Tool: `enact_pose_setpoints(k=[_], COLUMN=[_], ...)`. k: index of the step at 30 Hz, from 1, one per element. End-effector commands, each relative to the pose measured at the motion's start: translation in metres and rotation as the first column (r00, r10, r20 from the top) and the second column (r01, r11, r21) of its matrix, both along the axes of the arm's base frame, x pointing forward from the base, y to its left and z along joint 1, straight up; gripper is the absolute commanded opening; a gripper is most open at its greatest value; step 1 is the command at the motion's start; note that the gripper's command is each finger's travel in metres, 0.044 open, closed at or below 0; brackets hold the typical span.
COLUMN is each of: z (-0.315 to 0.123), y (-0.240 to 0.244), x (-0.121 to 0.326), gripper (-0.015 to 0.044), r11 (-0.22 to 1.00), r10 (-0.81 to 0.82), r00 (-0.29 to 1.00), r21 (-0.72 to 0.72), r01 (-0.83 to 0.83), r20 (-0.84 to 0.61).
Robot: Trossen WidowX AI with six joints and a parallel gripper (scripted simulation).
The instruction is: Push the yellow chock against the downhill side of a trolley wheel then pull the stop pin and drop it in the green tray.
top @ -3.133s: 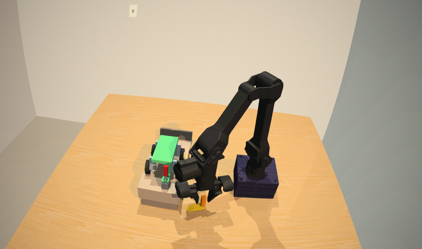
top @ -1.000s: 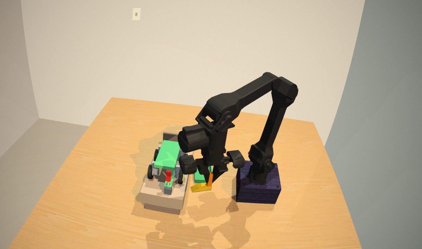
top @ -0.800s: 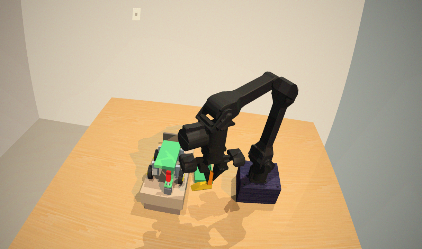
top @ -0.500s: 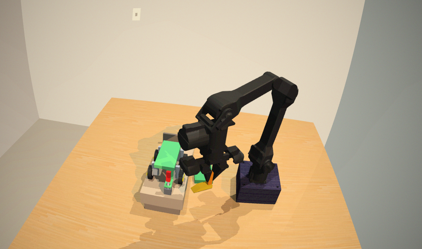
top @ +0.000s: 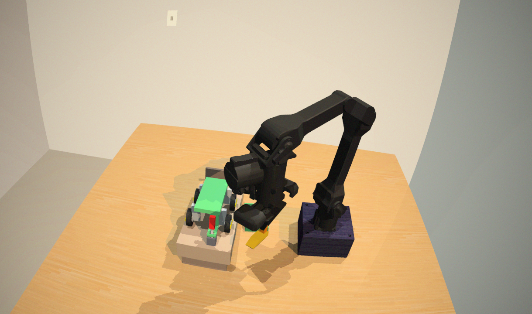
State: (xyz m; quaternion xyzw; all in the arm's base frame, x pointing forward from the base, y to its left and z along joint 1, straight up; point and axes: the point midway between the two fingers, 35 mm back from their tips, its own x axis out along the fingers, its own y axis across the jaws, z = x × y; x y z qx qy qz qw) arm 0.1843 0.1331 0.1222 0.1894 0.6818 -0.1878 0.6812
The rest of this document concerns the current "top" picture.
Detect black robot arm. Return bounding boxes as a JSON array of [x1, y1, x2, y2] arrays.
[[224, 90, 376, 232]]

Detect yellow wheel chock with orange handle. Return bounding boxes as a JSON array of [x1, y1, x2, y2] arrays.
[[246, 226, 269, 249]]

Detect green trolley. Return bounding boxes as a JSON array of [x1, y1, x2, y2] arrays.
[[185, 177, 237, 238]]

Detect red-headed pin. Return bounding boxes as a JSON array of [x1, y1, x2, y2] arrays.
[[209, 215, 216, 234]]

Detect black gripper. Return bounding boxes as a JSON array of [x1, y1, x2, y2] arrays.
[[233, 178, 299, 231]]

